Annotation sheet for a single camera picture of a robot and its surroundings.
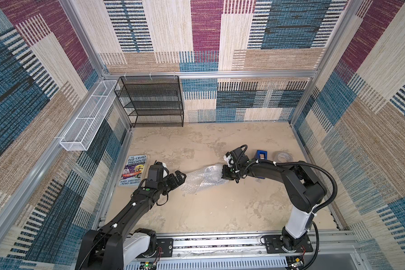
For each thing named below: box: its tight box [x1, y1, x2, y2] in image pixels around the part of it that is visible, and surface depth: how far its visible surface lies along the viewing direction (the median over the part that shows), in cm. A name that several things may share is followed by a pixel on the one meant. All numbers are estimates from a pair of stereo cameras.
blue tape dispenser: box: [255, 149, 268, 160], surface depth 98 cm
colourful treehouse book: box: [119, 154, 147, 186], surface depth 98 cm
